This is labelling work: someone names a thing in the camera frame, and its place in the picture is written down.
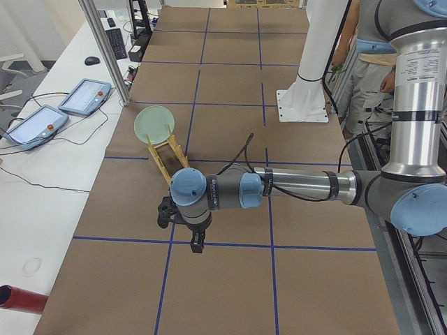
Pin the far teach pendant tablet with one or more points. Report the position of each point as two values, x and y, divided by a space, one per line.
86 97

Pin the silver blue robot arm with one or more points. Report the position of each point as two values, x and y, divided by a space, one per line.
409 191

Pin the wooden dish rack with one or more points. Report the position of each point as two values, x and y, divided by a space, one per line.
168 155

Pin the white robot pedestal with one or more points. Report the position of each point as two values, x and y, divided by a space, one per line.
304 100

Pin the black computer mouse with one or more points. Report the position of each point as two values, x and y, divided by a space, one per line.
90 61

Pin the teach pendant tablet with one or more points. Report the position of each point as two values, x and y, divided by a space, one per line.
86 97
37 127

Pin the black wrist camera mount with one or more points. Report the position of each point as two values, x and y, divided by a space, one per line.
167 212

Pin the red cylinder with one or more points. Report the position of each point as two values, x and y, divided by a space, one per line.
18 299

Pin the aluminium frame post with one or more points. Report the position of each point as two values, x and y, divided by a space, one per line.
102 41

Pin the black keyboard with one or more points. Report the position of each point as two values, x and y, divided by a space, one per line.
116 42

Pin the near teach pendant tablet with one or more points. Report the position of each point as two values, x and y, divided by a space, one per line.
37 127

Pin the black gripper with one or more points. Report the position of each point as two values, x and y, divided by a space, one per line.
198 229

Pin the person in grey clothes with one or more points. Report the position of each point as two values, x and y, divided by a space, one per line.
369 91

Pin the light green plate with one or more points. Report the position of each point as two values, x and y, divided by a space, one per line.
154 124

